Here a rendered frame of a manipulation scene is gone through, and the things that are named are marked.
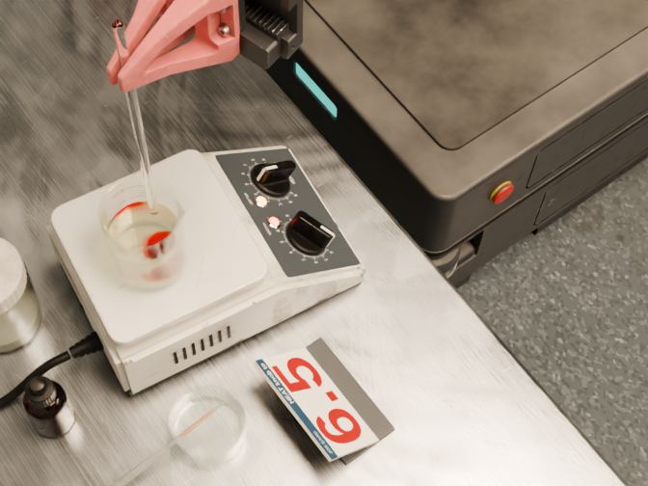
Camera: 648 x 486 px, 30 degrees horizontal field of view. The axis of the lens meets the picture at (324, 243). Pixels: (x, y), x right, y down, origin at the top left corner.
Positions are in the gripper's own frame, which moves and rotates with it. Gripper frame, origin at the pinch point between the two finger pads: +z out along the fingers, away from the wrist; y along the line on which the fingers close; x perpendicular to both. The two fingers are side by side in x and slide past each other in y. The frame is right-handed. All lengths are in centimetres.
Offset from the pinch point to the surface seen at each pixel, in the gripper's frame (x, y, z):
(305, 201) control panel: 26.4, 3.6, -11.7
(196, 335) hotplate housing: 24.0, 5.1, 2.6
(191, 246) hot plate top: 21.3, 1.4, -1.6
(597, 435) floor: 105, 31, -43
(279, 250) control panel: 23.9, 5.5, -6.1
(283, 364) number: 27.3, 10.4, -0.4
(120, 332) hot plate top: 21.2, 1.8, 6.4
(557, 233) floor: 106, 10, -67
